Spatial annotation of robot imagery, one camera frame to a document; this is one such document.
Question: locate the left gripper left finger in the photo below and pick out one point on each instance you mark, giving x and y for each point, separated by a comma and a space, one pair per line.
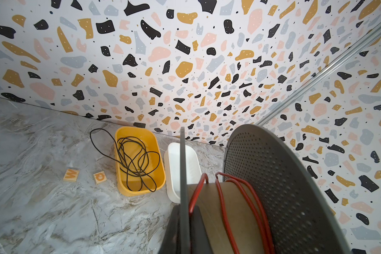
171, 240

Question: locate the white plastic bin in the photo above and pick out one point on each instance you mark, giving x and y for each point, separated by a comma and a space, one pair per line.
172, 169

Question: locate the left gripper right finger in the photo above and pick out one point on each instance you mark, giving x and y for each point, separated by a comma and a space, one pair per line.
199, 242

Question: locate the small orange tag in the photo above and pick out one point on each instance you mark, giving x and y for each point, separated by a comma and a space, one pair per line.
100, 177
71, 175

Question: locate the black cable spool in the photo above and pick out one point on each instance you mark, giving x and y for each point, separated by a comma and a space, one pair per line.
263, 201

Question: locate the yellow plastic bin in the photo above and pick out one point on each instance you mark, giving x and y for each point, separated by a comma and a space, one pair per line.
139, 163

